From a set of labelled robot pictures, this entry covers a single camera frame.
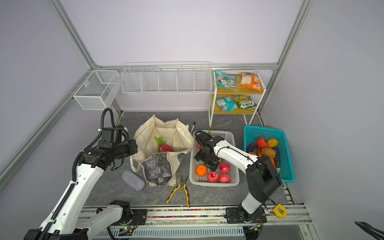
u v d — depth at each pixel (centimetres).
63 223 37
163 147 91
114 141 55
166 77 100
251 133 102
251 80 87
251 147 96
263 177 45
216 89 84
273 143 95
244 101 101
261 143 91
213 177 81
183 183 84
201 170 83
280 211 74
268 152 88
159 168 74
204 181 85
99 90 97
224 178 81
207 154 62
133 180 83
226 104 99
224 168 85
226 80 85
